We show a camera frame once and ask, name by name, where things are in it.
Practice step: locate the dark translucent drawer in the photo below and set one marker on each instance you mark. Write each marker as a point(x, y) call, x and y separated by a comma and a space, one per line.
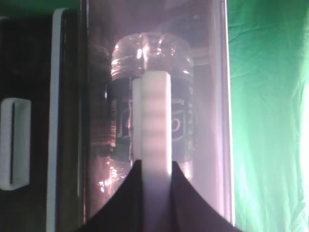
point(25, 64)
point(203, 24)

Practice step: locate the white drawer cabinet frame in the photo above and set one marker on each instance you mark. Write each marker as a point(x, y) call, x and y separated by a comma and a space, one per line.
point(57, 21)

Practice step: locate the clear plastic water bottle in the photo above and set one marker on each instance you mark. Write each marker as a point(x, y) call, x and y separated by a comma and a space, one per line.
point(152, 114)

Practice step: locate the dark translucent middle drawer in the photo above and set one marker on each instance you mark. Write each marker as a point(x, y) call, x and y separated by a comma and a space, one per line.
point(25, 64)

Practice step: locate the dark translucent top drawer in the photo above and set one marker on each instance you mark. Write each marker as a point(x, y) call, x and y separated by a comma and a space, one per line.
point(203, 24)

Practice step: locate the green cloth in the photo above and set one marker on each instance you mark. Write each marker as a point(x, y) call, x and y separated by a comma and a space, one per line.
point(268, 53)

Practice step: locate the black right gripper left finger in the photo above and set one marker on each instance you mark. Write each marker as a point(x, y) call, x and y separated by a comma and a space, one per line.
point(123, 211)

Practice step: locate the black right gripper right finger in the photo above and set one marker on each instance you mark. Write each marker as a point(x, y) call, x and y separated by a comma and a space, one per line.
point(189, 211)

